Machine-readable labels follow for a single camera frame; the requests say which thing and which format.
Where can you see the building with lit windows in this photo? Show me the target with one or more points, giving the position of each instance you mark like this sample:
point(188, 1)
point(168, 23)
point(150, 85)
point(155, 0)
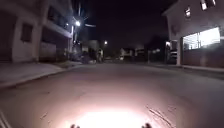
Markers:
point(196, 33)

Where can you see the grey asphalt road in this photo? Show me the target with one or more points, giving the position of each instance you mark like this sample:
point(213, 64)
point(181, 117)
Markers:
point(116, 86)

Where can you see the pavement beside lit building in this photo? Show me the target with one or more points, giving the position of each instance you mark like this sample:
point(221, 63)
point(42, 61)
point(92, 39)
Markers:
point(203, 68)

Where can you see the street lamp pole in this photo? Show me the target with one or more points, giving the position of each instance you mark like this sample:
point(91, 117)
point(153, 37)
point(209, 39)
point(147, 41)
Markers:
point(78, 30)

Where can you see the robot's own part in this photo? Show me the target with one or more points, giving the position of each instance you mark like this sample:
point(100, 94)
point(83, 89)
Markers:
point(146, 125)
point(75, 126)

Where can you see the pale concrete pavement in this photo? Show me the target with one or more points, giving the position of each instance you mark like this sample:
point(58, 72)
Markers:
point(23, 71)

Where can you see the dark parked vehicle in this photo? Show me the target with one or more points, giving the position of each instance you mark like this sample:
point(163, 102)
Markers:
point(86, 58)

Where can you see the pale building with balconies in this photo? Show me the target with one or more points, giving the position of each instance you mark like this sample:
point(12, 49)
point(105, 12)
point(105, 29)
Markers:
point(30, 30)

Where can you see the distant row of buildings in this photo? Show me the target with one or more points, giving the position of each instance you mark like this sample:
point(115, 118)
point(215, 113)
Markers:
point(133, 52)

